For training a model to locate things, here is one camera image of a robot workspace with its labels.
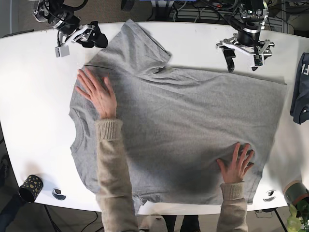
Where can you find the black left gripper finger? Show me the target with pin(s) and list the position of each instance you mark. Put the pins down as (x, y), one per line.
(229, 54)
(258, 61)

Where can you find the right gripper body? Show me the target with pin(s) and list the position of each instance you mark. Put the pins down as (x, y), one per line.
(59, 15)

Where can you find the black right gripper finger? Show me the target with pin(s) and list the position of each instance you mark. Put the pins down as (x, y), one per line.
(62, 51)
(93, 36)

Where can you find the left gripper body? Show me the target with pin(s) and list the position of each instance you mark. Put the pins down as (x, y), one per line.
(253, 16)

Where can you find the dark blue T-shirt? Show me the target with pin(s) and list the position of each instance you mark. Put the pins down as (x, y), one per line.
(300, 101)

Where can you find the left beige sweater forearm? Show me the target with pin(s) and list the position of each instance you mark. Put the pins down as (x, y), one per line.
(115, 193)

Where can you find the right beige sweater forearm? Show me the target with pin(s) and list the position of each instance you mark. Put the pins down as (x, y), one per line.
(233, 210)

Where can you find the person's left hand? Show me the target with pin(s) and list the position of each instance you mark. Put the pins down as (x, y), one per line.
(102, 97)

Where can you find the person's right hand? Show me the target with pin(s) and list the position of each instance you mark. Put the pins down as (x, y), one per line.
(236, 170)

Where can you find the right silver table grommet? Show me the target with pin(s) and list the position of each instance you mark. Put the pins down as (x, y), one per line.
(269, 196)

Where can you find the silver table grommet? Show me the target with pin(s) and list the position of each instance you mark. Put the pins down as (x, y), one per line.
(58, 195)
(269, 196)

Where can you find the grey plant pot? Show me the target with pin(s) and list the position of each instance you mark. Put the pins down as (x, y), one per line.
(295, 192)

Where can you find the black gold spotted cup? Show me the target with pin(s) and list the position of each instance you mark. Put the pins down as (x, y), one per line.
(31, 188)

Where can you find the left silver table grommet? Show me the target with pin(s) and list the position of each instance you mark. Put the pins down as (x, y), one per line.
(58, 195)

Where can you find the green potted plant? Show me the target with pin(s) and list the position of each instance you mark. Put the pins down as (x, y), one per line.
(298, 221)

